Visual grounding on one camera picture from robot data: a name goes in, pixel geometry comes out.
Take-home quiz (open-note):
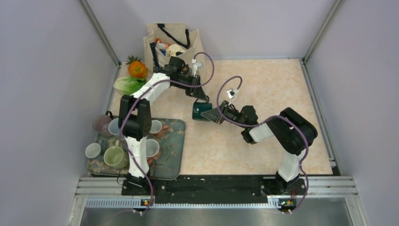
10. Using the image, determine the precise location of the orange toy pineapple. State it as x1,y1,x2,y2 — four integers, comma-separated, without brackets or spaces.
127,55,147,79

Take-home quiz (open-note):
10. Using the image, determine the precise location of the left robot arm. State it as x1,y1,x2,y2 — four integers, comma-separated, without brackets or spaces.
119,56,209,195

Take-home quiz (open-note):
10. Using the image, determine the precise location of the pink mug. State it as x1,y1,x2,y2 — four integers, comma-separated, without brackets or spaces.
150,120,170,138
145,139,160,165

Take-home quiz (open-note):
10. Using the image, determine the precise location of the canvas tote bag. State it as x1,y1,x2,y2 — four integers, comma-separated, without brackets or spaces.
143,23,207,82

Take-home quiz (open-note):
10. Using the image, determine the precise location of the purple mug black handle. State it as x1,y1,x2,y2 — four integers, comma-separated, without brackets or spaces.
92,111,113,137

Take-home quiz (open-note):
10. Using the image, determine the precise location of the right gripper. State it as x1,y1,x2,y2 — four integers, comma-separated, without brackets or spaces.
202,100,247,129

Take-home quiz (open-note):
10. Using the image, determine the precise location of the white printed text mug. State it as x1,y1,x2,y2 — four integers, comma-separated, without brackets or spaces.
85,143,102,159

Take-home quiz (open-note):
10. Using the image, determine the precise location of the green toy lettuce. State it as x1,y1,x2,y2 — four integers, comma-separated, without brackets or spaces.
113,77,147,95

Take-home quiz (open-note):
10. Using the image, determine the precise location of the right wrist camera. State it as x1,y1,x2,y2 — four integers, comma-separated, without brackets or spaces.
226,88,239,100

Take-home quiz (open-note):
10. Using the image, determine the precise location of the blue grey textured mug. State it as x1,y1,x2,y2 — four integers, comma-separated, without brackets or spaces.
108,118,120,136

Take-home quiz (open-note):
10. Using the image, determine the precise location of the teal floral tray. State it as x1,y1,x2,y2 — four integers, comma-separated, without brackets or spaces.
88,118,186,180

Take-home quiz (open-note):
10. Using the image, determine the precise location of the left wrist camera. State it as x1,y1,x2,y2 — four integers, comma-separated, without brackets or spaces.
190,58,203,76

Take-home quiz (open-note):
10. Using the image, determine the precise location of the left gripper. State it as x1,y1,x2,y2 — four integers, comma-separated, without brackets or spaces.
173,74,208,101

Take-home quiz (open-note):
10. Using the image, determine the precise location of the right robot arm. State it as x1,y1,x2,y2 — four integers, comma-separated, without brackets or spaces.
200,101,318,194

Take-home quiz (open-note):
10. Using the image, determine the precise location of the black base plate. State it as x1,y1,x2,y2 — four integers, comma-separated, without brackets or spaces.
121,175,306,204

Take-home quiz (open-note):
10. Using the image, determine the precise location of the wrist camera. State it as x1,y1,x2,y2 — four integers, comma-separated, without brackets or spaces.
226,88,239,100
190,58,203,76

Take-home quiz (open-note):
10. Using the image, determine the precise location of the light green mug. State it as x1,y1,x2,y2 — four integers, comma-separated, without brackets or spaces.
104,140,128,170

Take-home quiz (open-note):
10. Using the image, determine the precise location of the dark green mug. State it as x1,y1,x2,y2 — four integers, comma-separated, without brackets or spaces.
192,99,213,121

